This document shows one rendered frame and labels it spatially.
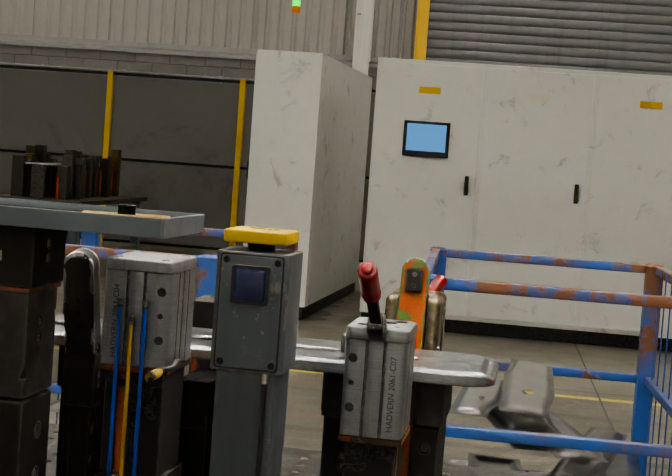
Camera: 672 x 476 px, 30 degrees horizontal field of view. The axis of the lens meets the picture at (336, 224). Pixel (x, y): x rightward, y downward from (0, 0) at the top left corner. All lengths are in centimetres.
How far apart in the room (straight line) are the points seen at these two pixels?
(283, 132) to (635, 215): 265
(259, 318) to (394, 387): 21
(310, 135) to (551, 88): 180
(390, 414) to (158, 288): 28
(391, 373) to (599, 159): 807
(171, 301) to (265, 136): 810
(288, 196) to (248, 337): 823
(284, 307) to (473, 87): 819
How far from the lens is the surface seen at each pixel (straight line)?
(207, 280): 336
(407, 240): 933
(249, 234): 116
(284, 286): 115
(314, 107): 936
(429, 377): 142
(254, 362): 117
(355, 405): 132
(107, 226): 116
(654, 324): 443
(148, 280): 135
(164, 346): 135
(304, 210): 936
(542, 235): 932
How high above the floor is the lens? 123
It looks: 3 degrees down
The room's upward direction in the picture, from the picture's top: 4 degrees clockwise
